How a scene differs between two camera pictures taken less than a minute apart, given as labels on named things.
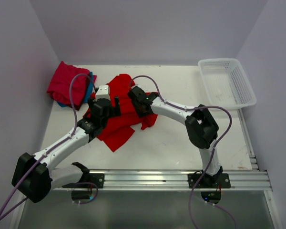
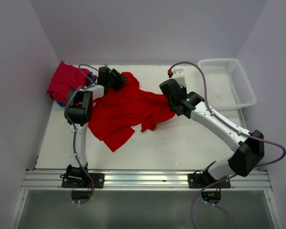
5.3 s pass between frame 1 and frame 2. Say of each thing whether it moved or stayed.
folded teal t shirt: stayed
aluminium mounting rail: stayed
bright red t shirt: stayed
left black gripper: moved
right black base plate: stayed
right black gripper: moved
